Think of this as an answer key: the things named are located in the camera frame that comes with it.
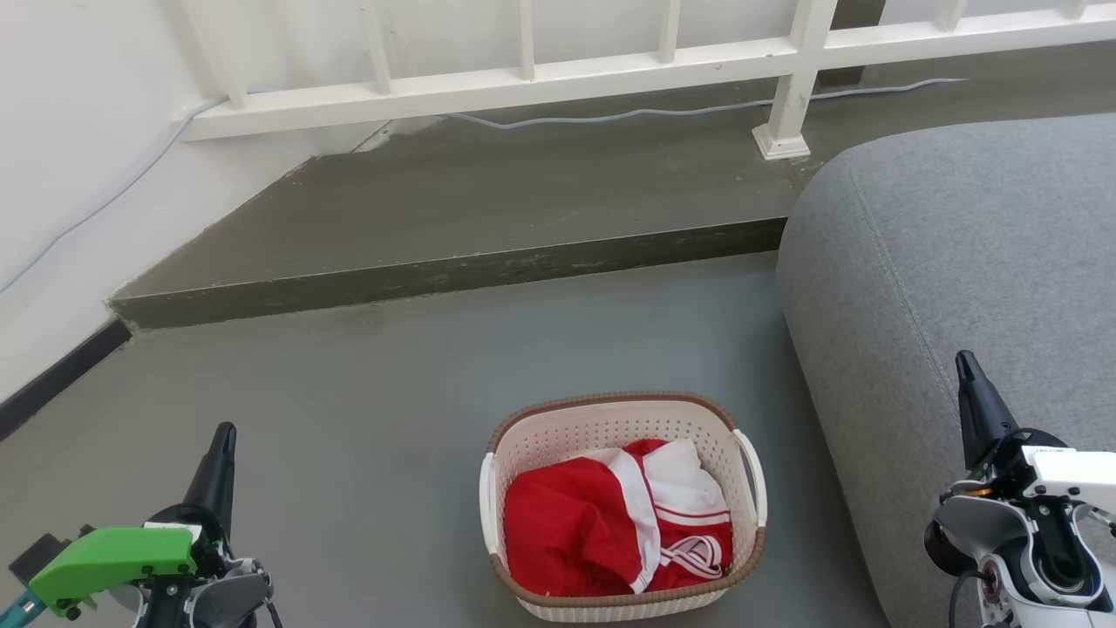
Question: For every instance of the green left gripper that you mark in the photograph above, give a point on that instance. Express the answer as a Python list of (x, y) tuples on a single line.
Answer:
[(113, 554)]

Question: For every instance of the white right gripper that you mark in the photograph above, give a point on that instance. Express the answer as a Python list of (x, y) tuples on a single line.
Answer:
[(1072, 469)]

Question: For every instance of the white laundry basket brown rim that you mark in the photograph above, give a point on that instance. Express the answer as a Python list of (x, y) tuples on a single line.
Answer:
[(610, 423)]

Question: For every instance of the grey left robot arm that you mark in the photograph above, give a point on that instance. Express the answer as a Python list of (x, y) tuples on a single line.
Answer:
[(228, 597)]

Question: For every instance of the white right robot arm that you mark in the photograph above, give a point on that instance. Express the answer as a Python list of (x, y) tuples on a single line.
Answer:
[(981, 528)]

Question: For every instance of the grey fabric sofa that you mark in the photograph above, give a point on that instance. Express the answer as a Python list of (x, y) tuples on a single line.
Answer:
[(950, 262)]

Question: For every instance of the black baseboard strip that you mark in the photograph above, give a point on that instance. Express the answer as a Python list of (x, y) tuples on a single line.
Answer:
[(52, 388)]

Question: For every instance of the red and white garment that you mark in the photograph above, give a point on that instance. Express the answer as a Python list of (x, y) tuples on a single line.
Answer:
[(567, 532)]

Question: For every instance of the white railing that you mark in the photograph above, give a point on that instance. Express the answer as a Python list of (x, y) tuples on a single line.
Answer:
[(523, 83)]

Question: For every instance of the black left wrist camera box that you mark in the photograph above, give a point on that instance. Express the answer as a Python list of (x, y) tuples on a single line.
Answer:
[(37, 554)]

